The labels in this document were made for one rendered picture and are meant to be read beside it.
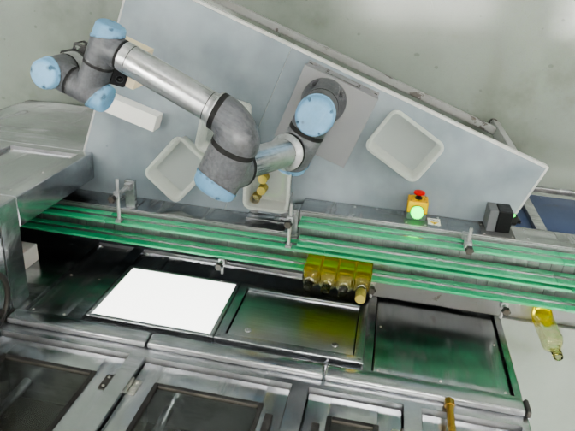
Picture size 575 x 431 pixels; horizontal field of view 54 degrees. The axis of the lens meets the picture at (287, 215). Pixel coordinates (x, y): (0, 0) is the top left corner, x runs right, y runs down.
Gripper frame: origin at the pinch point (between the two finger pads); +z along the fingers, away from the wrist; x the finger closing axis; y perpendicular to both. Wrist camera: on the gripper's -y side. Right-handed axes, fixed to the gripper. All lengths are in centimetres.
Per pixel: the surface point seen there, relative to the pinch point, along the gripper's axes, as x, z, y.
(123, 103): 24.3, 29.1, 5.9
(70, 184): 58, 17, 12
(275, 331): 56, -12, -79
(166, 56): 3.1, 35.2, -1.9
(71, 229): 76, 16, 7
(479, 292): 26, 18, -137
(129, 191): 54, 24, -8
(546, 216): 1, 55, -156
